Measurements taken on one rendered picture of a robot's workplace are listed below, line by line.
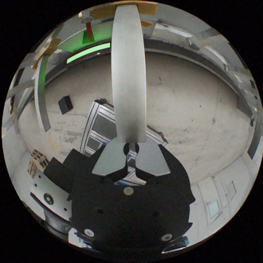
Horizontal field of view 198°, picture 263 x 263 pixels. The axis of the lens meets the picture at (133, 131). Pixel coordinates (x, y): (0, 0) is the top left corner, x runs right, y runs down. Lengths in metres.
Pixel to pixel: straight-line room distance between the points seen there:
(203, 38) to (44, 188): 0.56
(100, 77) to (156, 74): 0.59
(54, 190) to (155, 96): 1.02
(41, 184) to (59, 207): 0.08
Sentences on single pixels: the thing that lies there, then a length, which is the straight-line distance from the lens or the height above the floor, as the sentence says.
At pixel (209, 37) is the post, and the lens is 0.29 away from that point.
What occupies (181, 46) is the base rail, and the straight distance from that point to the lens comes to 0.33.
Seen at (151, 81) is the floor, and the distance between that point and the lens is 0.96.
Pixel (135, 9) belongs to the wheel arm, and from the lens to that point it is 0.16.
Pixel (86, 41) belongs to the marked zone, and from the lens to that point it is 0.30.
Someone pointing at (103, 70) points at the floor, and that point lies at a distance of 1.02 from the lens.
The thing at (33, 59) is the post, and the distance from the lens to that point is 0.35.
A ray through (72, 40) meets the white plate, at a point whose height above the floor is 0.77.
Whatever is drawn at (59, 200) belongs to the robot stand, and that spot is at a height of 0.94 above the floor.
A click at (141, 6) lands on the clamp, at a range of 0.20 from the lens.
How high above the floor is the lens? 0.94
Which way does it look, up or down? 62 degrees down
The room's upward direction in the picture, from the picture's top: 178 degrees counter-clockwise
